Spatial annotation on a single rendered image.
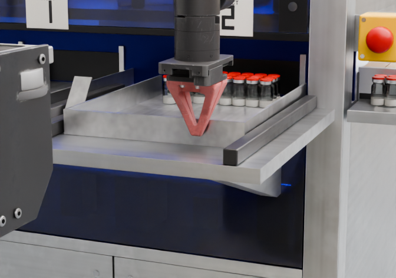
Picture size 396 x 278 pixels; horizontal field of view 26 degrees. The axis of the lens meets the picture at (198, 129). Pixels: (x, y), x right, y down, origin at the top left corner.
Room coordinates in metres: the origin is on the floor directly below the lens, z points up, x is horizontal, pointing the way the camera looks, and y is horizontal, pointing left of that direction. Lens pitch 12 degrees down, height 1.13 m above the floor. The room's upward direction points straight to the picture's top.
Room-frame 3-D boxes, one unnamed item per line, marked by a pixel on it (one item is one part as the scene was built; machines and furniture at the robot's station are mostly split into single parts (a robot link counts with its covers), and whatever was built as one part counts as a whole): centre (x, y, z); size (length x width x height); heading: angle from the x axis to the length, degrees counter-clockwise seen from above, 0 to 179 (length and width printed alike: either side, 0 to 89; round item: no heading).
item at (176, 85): (1.09, 0.00, 0.94); 0.07 x 0.07 x 0.09; 69
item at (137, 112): (1.27, 0.00, 0.90); 0.34 x 0.26 x 0.04; 160
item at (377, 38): (1.30, -0.28, 0.99); 0.04 x 0.04 x 0.04; 69
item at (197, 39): (1.07, 0.00, 1.01); 0.10 x 0.07 x 0.07; 159
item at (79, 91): (1.23, 0.20, 0.91); 0.14 x 0.03 x 0.06; 158
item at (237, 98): (1.37, -0.03, 0.90); 0.18 x 0.02 x 0.05; 70
